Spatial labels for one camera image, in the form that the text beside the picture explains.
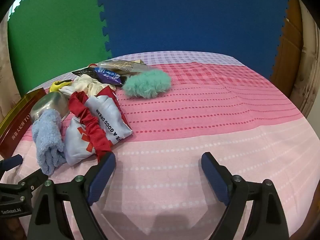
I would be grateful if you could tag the green foam mat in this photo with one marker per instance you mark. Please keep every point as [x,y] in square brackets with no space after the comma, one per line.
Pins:
[55,30]

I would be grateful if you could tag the yellow grey sock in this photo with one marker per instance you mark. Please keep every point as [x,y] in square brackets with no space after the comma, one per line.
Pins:
[56,86]

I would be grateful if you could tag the dark blue snack packet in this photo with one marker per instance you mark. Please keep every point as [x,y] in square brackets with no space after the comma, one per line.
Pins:
[110,76]

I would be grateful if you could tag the red white sock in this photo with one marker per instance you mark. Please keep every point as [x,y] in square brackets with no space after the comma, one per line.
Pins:
[82,112]

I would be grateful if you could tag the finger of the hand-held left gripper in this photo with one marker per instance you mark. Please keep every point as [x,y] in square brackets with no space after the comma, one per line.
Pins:
[33,178]
[11,161]

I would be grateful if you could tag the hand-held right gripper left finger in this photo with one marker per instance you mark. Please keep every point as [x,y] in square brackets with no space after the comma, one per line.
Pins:
[102,177]

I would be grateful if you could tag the teal fluffy scrunchie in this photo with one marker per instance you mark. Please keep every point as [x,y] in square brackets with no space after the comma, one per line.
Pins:
[147,83]

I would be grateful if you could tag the floral beige curtain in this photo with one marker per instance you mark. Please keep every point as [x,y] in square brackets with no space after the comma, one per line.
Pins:
[7,80]

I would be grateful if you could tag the stainless steel bowl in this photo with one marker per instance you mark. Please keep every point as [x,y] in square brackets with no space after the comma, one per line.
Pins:
[52,103]

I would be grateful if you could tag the blue foam mat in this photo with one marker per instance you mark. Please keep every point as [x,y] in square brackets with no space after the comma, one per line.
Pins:
[187,17]

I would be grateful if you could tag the white printed fabric pouch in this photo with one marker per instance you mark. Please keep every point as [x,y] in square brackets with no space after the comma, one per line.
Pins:
[105,115]

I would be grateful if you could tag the red tin box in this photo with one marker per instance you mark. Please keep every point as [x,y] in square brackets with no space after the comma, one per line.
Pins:
[15,130]

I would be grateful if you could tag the cream cloth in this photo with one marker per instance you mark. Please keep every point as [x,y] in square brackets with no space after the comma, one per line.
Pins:
[85,82]

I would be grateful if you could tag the clear plastic packet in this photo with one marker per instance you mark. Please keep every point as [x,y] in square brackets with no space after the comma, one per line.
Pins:
[120,65]

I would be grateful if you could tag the wooden door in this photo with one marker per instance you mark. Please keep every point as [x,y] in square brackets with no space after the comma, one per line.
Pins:
[295,67]

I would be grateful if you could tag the light blue fluffy sock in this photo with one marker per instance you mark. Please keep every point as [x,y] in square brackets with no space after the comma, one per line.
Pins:
[47,140]

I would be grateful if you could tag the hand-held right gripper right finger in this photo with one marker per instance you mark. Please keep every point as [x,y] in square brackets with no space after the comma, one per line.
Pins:
[215,177]

